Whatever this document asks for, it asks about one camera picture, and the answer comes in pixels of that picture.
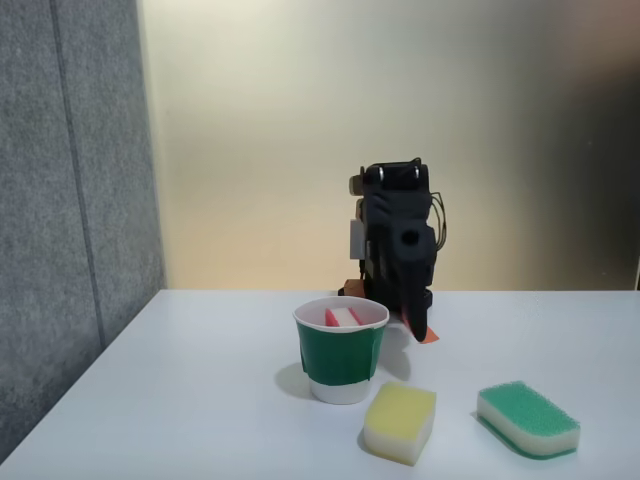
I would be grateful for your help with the red and white sponge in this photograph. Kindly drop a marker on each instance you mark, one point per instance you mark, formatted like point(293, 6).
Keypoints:
point(342, 317)

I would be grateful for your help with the white paper cup green sleeve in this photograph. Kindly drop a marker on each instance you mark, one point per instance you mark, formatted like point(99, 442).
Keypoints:
point(337, 355)

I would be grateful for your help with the yellow and white sponge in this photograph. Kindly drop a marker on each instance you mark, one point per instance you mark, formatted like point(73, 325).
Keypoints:
point(397, 420)

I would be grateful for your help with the green and white sponge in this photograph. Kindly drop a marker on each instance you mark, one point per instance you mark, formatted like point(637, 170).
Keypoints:
point(530, 415)

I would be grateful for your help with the grey felt partition panel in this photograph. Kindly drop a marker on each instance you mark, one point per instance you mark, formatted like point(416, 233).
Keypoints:
point(60, 200)

